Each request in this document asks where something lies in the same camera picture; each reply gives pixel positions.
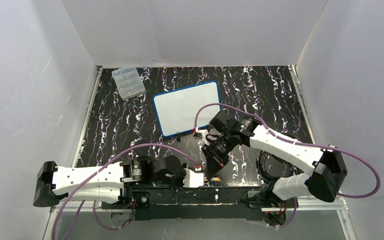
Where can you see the blue framed whiteboard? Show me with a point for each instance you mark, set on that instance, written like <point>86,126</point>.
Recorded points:
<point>176,109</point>

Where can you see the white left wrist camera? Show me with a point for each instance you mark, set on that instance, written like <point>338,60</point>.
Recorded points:
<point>193,179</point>

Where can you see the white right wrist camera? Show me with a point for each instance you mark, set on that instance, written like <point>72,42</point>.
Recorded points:
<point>204,137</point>

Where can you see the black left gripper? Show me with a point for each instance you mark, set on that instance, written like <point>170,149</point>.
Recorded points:
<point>173,175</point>

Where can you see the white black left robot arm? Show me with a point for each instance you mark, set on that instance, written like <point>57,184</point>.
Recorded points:
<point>112,185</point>

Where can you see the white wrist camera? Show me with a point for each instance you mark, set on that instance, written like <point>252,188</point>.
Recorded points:
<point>193,179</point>
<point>204,137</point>

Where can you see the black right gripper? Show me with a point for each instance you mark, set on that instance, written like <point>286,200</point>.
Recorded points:
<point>216,154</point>

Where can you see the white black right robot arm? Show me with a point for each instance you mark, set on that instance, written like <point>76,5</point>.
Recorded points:
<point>323,168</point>

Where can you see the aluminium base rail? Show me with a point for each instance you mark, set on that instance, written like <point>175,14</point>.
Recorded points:
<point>250,197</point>

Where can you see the clear plastic compartment box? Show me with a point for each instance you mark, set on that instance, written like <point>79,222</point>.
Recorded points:
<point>128,82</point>

